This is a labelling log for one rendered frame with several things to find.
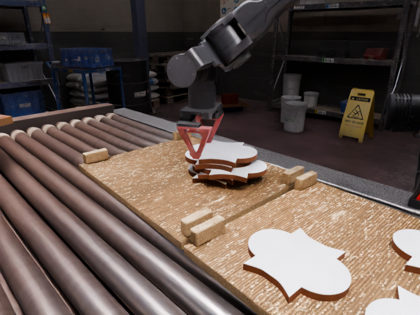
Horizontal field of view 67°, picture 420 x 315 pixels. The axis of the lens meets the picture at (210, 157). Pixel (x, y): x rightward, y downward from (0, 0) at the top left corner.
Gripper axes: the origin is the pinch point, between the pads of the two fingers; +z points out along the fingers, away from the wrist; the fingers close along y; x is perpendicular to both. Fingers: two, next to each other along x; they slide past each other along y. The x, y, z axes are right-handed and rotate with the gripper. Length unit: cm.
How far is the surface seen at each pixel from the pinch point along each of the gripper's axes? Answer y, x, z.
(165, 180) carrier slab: -5.3, 6.6, 6.3
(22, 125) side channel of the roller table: 26, 72, 8
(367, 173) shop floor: 235, -98, 98
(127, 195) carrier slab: -13.7, 11.5, 6.4
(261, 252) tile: -26.3, -15.6, 4.9
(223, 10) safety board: 585, 115, -62
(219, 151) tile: -0.9, -4.0, 0.2
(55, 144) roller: 14, 50, 8
